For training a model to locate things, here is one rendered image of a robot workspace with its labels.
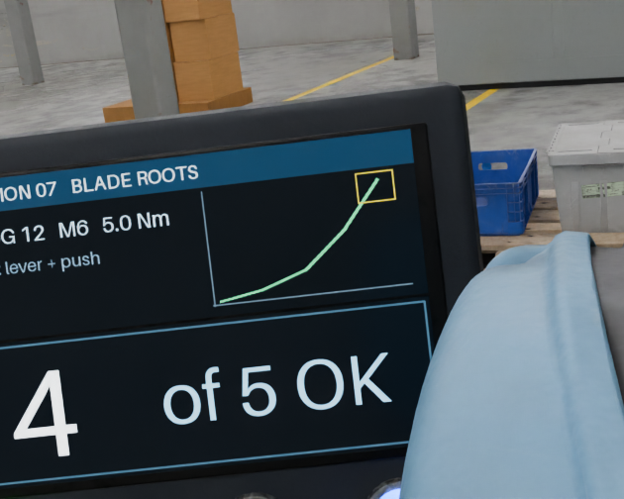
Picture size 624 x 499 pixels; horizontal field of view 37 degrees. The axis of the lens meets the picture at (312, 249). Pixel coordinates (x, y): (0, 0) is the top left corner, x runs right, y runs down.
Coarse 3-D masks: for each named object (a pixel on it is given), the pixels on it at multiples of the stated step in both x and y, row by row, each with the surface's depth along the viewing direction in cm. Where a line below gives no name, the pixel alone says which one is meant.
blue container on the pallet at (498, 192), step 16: (480, 160) 423; (496, 160) 421; (512, 160) 419; (528, 160) 416; (480, 176) 426; (496, 176) 423; (512, 176) 421; (528, 176) 385; (480, 192) 369; (496, 192) 366; (512, 192) 364; (528, 192) 391; (480, 208) 371; (496, 208) 369; (512, 208) 366; (528, 208) 383; (480, 224) 373; (496, 224) 371; (512, 224) 368
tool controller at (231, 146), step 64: (64, 128) 32; (128, 128) 32; (192, 128) 31; (256, 128) 31; (320, 128) 31; (384, 128) 31; (448, 128) 31; (0, 192) 32; (64, 192) 32; (128, 192) 32; (192, 192) 31; (256, 192) 31; (320, 192) 31; (384, 192) 31; (448, 192) 31; (0, 256) 32; (64, 256) 32; (128, 256) 32; (192, 256) 32; (256, 256) 31; (320, 256) 31; (384, 256) 31; (448, 256) 31; (0, 320) 32; (64, 320) 32; (128, 320) 32; (192, 320) 32; (256, 320) 32; (320, 320) 31; (384, 320) 31; (128, 384) 32; (192, 384) 32; (256, 384) 32; (320, 384) 32; (384, 384) 31; (128, 448) 32; (192, 448) 32; (256, 448) 32; (320, 448) 32; (384, 448) 32
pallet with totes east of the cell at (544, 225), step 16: (544, 192) 425; (544, 208) 403; (528, 224) 383; (544, 224) 380; (560, 224) 378; (480, 240) 370; (496, 240) 368; (512, 240) 365; (528, 240) 363; (544, 240) 361; (608, 240) 352
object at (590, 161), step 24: (552, 144) 370; (576, 144) 366; (600, 144) 361; (552, 168) 357; (576, 168) 354; (600, 168) 351; (576, 192) 357; (600, 192) 354; (576, 216) 361; (600, 216) 358
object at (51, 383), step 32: (0, 352) 32; (32, 352) 32; (64, 352) 32; (96, 352) 32; (0, 384) 32; (32, 384) 32; (64, 384) 32; (96, 384) 32; (0, 416) 32; (32, 416) 32; (64, 416) 32; (96, 416) 32; (0, 448) 32; (32, 448) 32; (64, 448) 32; (96, 448) 32; (0, 480) 32; (32, 480) 32; (64, 480) 32
